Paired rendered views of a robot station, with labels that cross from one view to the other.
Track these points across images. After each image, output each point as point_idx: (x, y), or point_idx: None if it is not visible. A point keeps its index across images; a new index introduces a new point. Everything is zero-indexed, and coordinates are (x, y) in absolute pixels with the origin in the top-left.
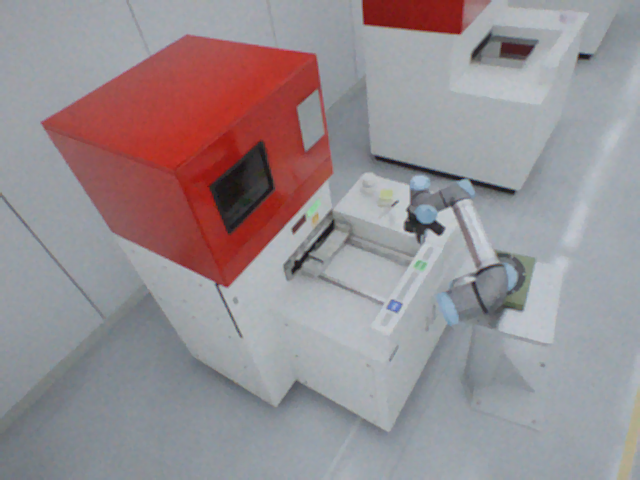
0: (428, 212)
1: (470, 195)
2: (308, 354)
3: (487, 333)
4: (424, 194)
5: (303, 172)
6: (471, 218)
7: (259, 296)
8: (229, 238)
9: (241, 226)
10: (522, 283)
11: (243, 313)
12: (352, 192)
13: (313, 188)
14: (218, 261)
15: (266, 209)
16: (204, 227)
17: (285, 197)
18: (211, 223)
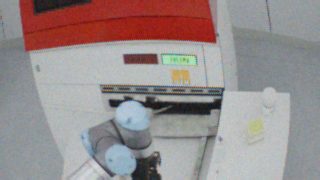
0: (82, 140)
1: (107, 166)
2: None
3: None
4: (108, 127)
5: (143, 6)
6: (77, 174)
7: (61, 87)
8: (34, 17)
9: (46, 14)
10: None
11: (43, 86)
12: (259, 96)
13: (162, 32)
14: (23, 27)
15: (74, 14)
16: (20, 0)
17: (103, 15)
18: (25, 0)
